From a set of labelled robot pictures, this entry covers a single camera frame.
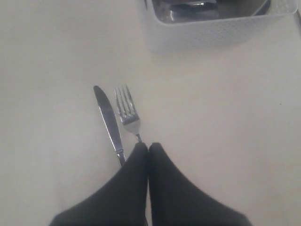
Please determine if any silver metal cup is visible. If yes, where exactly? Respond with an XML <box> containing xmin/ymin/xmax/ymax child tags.
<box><xmin>152</xmin><ymin>0</ymin><xmax>219</xmax><ymax>23</ymax></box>

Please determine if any silver table knife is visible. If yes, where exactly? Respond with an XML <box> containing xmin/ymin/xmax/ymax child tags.
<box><xmin>93</xmin><ymin>86</ymin><xmax>126</xmax><ymax>166</ymax></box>

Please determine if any white perforated plastic basket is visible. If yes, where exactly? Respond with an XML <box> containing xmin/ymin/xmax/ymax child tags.
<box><xmin>136</xmin><ymin>0</ymin><xmax>298</xmax><ymax>52</ymax></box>

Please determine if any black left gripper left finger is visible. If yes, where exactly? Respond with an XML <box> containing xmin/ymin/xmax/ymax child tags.
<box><xmin>50</xmin><ymin>143</ymin><xmax>148</xmax><ymax>226</ymax></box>

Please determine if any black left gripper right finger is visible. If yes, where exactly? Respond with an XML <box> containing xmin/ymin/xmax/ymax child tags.
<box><xmin>148</xmin><ymin>143</ymin><xmax>251</xmax><ymax>226</ymax></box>

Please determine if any silver metal fork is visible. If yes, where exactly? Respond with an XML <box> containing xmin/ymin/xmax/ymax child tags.
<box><xmin>114</xmin><ymin>85</ymin><xmax>142</xmax><ymax>143</ymax></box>

